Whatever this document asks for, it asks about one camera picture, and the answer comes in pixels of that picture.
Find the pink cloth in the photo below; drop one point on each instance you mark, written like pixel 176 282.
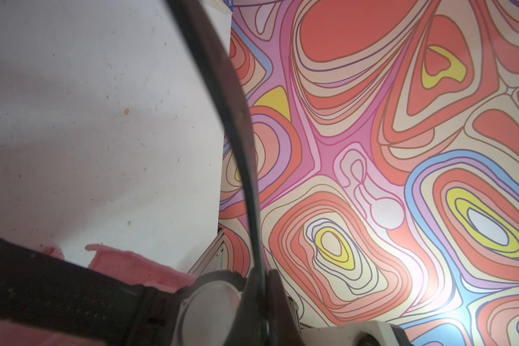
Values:
pixel 124 266

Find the black rugged digital watch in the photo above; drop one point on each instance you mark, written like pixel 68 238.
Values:
pixel 41 291

